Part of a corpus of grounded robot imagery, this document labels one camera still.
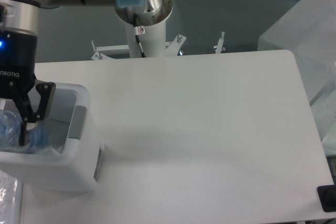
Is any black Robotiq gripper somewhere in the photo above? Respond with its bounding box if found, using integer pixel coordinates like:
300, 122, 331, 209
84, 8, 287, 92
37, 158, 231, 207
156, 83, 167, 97
1, 29, 56, 146

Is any clear plastic water bottle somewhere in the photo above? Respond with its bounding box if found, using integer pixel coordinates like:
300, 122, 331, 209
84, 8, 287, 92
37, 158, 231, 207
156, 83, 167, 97
1, 110, 51, 154

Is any white tissue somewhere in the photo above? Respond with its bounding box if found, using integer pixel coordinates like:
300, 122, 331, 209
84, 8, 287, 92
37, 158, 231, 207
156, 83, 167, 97
34, 145, 65, 156

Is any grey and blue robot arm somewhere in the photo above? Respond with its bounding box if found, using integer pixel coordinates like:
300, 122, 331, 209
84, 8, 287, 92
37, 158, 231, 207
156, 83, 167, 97
1, 0, 173, 149

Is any white plastic trash can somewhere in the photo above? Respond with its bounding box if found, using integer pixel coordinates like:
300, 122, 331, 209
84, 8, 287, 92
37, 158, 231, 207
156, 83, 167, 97
1, 83, 103, 192

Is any clear plastic sheet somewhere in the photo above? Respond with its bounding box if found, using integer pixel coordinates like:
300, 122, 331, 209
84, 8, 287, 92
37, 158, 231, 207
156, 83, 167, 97
1, 171, 23, 223

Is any metal clamp bolt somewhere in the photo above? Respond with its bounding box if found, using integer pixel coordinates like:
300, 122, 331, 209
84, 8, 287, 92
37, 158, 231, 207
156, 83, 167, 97
214, 31, 226, 54

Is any translucent white storage box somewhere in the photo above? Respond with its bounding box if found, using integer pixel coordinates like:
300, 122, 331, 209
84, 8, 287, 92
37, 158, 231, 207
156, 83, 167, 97
257, 0, 336, 106

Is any black device at table corner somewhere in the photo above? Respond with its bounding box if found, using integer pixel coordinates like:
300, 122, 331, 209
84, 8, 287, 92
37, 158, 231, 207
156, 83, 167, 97
317, 185, 335, 212

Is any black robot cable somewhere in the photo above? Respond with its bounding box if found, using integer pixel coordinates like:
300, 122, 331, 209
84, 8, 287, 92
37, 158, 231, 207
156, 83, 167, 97
132, 13, 146, 58

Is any white cross base bracket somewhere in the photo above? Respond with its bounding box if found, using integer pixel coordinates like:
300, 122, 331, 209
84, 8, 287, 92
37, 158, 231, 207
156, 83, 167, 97
91, 34, 187, 60

